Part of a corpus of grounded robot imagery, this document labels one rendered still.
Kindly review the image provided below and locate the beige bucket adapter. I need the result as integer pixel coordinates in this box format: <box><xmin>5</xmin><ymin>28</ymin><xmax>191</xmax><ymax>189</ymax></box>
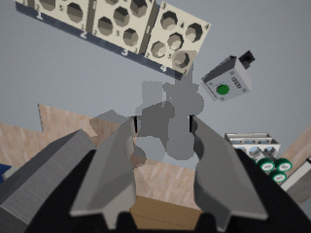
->
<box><xmin>35</xmin><ymin>0</ymin><xmax>97</xmax><ymax>32</ymax></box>
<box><xmin>92</xmin><ymin>0</ymin><xmax>158</xmax><ymax>54</ymax></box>
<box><xmin>145</xmin><ymin>1</ymin><xmax>211</xmax><ymax>75</ymax></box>
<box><xmin>15</xmin><ymin>0</ymin><xmax>35</xmax><ymax>8</ymax></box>

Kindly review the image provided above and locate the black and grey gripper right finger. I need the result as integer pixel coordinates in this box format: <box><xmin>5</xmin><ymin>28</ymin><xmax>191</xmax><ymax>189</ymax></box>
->
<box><xmin>190</xmin><ymin>115</ymin><xmax>311</xmax><ymax>233</ymax></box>

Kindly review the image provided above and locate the grey bench mat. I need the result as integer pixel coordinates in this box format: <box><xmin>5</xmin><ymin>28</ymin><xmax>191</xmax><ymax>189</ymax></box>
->
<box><xmin>0</xmin><ymin>0</ymin><xmax>311</xmax><ymax>170</ymax></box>

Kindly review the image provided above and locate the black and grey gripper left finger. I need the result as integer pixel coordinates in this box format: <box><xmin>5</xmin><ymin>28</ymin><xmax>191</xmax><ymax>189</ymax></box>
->
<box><xmin>24</xmin><ymin>116</ymin><xmax>137</xmax><ymax>233</ymax></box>

